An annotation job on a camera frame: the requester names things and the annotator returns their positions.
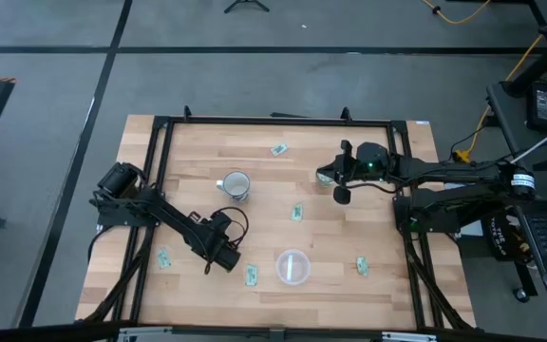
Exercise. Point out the black stand leg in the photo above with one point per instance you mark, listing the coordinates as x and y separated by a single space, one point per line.
539 64

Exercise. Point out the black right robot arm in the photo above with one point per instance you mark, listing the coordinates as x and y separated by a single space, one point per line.
444 171

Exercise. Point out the clear round plastic container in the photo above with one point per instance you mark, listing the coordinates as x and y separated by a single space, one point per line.
302 259

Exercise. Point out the blue white floral mug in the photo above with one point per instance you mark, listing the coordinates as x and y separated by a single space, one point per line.
235 183

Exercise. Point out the black power adapter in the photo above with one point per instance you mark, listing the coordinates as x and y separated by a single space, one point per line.
544 107

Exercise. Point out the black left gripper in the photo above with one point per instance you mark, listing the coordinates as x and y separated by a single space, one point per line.
226 259

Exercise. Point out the black frame crossbeam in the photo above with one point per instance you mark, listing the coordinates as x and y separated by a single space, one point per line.
41 335

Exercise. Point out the black caster wheel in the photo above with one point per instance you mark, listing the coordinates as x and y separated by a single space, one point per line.
521 295

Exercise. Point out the black printed tote bag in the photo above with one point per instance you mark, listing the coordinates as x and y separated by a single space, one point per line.
499 235

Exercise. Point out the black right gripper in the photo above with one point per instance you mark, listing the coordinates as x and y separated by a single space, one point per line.
373 157

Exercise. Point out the green white stevia packet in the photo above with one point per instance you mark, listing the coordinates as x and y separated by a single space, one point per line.
251 275
362 266
279 150
297 212
163 259

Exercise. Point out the silver metal bracket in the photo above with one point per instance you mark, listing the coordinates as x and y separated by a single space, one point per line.
409 337
145 332

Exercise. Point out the black tripod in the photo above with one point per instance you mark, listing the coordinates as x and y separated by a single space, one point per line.
245 2

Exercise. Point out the clear drinking glass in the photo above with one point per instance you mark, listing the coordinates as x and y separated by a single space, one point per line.
323 180

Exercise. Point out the black aluminium table frame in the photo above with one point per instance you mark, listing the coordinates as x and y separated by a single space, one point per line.
278 121

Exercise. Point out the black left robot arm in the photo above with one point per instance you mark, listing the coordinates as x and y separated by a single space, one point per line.
169 221

